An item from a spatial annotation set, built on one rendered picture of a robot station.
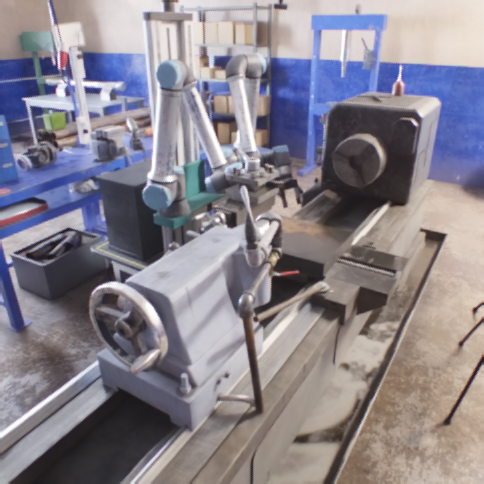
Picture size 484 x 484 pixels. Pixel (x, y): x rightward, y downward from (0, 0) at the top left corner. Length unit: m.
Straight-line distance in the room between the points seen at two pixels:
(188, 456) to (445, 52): 5.15
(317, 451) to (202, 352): 0.70
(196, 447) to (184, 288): 0.36
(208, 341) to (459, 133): 4.92
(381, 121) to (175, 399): 1.78
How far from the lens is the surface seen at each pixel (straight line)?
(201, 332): 1.07
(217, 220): 1.69
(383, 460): 2.18
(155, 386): 1.09
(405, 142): 2.32
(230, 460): 1.07
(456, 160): 5.76
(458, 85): 5.63
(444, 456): 2.28
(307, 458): 1.62
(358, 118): 2.42
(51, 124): 4.70
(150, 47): 2.53
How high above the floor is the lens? 1.69
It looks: 26 degrees down
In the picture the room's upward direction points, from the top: straight up
